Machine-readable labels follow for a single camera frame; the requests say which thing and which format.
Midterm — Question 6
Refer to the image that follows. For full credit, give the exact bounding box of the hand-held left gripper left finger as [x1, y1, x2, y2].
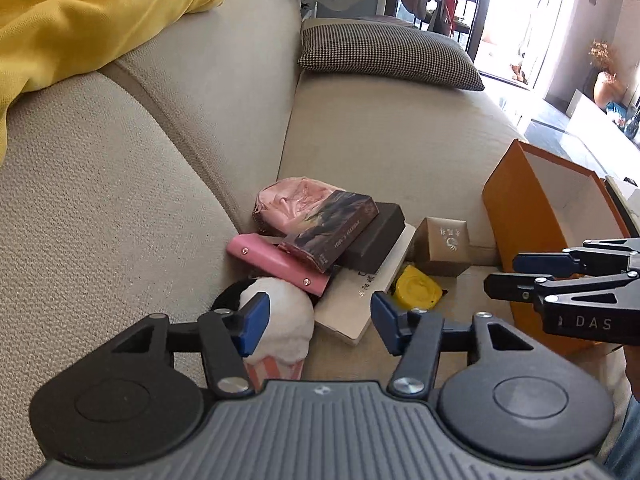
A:
[107, 291, 273, 401]

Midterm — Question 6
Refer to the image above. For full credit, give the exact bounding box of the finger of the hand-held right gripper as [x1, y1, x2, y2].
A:
[512, 237, 640, 279]
[484, 270, 640, 312]

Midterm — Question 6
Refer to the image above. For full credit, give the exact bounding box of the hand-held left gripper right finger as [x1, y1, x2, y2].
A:
[370, 291, 536, 401]

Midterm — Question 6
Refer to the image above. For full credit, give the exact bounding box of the white plush toy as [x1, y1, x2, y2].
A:
[212, 276, 316, 393]

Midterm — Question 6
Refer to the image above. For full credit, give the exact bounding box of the white box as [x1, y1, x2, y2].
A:
[314, 224, 417, 346]

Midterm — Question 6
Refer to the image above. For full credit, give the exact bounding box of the yellow round container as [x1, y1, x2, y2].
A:
[391, 264, 445, 307]

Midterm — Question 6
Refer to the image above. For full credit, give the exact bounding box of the orange storage box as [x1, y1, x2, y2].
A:
[482, 139, 633, 356]

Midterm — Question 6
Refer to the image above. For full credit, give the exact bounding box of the pink notebook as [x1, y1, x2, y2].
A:
[227, 233, 333, 297]

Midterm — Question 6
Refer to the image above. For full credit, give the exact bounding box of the small brown box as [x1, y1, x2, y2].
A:
[414, 217, 472, 278]

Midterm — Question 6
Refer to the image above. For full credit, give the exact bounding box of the dark brown box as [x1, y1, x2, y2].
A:
[336, 202, 406, 272]

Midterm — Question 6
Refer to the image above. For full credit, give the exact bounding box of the dark patterned card box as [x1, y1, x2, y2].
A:
[279, 191, 379, 275]

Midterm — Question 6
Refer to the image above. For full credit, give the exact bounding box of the pink pouch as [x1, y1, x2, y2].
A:
[252, 176, 346, 237]

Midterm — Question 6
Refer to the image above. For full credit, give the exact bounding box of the person's blue jeans leg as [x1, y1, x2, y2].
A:
[602, 395, 640, 468]

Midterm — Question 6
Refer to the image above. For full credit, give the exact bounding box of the white tv cabinet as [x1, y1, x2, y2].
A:
[565, 89, 640, 151]

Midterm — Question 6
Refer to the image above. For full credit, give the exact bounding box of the beige sofa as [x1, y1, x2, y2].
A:
[0, 0, 531, 480]

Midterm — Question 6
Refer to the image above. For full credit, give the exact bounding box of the orange vase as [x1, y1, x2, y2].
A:
[594, 71, 628, 106]

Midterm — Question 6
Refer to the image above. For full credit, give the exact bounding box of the dried flower bunch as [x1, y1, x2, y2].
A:
[589, 40, 613, 68]

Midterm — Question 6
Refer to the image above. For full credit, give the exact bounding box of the houndstooth pillow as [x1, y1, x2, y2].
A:
[298, 19, 486, 92]

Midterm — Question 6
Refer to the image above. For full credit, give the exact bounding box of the black metal rack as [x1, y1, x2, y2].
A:
[425, 0, 481, 41]

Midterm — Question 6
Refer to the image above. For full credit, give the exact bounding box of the yellow blanket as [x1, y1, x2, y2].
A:
[0, 0, 225, 161]

